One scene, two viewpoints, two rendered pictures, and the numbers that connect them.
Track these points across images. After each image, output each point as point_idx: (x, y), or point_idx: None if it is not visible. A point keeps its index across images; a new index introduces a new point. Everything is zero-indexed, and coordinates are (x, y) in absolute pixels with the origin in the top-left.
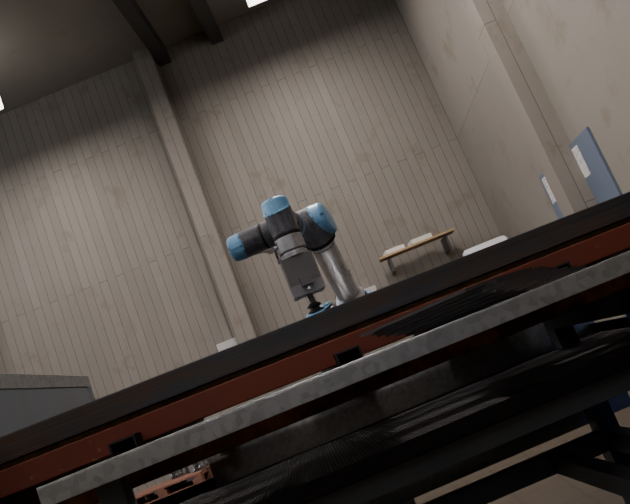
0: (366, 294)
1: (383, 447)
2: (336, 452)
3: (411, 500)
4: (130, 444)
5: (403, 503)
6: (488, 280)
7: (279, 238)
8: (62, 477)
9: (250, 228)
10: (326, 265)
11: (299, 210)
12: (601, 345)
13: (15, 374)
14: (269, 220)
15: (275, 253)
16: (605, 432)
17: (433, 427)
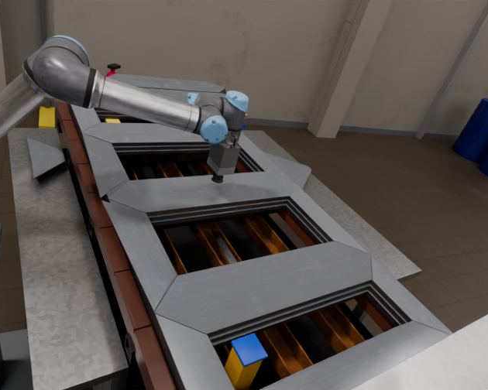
0: (283, 171)
1: (232, 242)
2: (189, 269)
3: None
4: None
5: None
6: (304, 165)
7: (241, 130)
8: (407, 274)
9: (219, 111)
10: (33, 111)
11: (73, 45)
12: (143, 167)
13: (373, 377)
14: (245, 114)
15: (235, 141)
16: None
17: (222, 225)
